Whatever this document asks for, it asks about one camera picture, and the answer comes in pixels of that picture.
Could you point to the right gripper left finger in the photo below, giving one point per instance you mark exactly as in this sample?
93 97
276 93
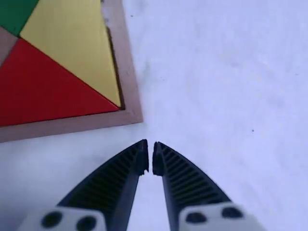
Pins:
115 187

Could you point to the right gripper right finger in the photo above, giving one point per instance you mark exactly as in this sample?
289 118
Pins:
187 185

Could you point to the square wooden tray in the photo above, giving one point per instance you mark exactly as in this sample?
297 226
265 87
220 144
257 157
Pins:
131 79

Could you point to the red triangle tangram piece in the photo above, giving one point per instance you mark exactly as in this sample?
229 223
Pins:
41 89

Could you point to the yellow triangle tangram piece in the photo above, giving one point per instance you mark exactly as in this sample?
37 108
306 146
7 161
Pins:
77 43

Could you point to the green tangram piece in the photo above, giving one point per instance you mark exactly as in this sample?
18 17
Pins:
12 13

